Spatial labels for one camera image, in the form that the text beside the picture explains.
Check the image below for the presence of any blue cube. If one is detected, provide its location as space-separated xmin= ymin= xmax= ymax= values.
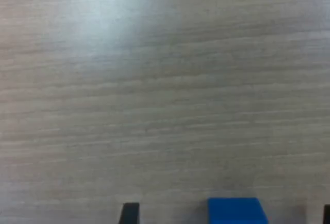
xmin=207 ymin=197 xmax=269 ymax=224

